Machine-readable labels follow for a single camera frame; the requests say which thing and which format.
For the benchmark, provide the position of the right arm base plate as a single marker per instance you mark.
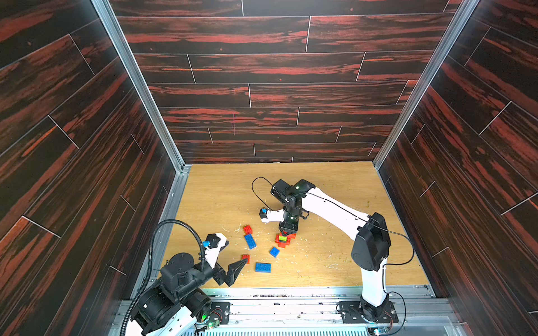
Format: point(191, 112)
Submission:
point(354, 312)

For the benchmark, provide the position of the long blue lego brick far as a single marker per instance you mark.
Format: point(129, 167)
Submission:
point(250, 241)

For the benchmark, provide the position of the aluminium corner post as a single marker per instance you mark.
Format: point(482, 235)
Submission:
point(112, 27)
point(453, 31)

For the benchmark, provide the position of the aluminium corner post right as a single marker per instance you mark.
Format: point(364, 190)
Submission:
point(453, 31)

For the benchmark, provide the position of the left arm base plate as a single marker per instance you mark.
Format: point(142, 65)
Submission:
point(220, 312)

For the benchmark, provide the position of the long blue lego brick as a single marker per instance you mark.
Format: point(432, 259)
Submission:
point(263, 268)
point(250, 241)

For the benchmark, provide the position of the aluminium corner post left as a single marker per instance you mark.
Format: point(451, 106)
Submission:
point(112, 27)

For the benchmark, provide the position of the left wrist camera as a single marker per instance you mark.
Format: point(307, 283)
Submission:
point(212, 240)

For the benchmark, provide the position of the aluminium front rail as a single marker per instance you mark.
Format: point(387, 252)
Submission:
point(319, 311)

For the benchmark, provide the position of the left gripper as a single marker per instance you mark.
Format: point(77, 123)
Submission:
point(230, 275)

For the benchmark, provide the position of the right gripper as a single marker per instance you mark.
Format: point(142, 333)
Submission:
point(288, 227)

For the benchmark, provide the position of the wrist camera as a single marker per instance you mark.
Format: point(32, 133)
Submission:
point(212, 240)
point(268, 216)

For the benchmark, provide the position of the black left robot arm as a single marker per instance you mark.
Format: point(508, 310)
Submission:
point(175, 302)

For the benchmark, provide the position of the long blue lego brick near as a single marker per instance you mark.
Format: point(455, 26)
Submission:
point(263, 268)

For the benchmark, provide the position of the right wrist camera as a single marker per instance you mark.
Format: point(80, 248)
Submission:
point(268, 216)

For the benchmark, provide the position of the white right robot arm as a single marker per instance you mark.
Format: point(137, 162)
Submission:
point(368, 232)

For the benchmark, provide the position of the small blue lego brick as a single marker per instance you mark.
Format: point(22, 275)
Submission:
point(274, 252)

